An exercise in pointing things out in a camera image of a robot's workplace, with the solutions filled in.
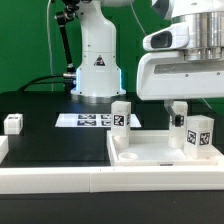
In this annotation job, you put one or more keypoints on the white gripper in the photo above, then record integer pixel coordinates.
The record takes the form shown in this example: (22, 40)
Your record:
(166, 75)

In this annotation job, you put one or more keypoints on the white square tabletop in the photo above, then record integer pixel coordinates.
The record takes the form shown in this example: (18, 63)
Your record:
(150, 148)

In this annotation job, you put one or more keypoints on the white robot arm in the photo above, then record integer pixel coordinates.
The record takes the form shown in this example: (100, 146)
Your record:
(98, 75)

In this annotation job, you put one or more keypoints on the white tag marker sheet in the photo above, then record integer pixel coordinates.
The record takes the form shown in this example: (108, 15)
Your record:
(75, 120)

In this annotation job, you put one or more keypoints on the white left fence piece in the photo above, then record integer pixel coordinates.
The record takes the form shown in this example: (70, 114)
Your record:
(3, 147)

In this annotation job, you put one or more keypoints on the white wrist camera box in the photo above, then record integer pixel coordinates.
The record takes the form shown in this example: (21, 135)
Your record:
(175, 36)

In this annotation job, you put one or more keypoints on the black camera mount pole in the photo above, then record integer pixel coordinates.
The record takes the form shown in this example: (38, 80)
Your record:
(62, 18)

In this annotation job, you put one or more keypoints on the white front fence wall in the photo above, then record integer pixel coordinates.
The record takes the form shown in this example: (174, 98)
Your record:
(109, 179)

